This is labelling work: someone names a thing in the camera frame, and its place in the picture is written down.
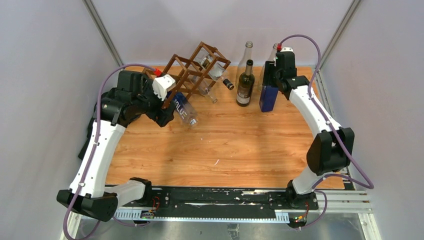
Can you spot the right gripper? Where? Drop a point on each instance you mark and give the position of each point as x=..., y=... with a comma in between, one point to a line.
x=270, y=69

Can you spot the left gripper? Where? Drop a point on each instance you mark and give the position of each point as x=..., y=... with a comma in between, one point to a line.
x=161, y=117

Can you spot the clear tall wine bottle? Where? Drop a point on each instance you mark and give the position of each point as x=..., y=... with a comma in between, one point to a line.
x=270, y=58

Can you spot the blue bottle with BLUE text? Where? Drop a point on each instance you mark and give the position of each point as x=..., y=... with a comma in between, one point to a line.
x=185, y=110

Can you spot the dark green wine bottle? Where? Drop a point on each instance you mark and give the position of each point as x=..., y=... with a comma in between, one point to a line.
x=245, y=85

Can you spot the clear bottle with black label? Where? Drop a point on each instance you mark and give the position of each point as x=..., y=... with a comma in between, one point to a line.
x=243, y=62

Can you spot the small clear bottle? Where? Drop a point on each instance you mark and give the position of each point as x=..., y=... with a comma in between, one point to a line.
x=203, y=88

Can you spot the brown wooden wine rack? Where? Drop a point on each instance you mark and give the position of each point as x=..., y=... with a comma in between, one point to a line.
x=182, y=69

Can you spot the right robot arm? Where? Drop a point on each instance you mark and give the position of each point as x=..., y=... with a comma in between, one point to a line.
x=332, y=142

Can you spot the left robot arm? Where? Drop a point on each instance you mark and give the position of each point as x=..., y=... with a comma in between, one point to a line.
x=135, y=95

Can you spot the black cloth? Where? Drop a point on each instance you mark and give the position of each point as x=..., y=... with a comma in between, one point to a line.
x=89, y=131

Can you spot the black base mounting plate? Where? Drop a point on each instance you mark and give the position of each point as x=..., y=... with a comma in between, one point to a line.
x=217, y=203

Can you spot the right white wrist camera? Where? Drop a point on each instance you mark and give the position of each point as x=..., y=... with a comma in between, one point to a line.
x=286, y=49

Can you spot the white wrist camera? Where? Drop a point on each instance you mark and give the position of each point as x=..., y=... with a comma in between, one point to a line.
x=162, y=85
x=286, y=49

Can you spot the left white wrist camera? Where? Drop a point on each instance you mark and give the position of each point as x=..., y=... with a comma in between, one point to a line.
x=162, y=85

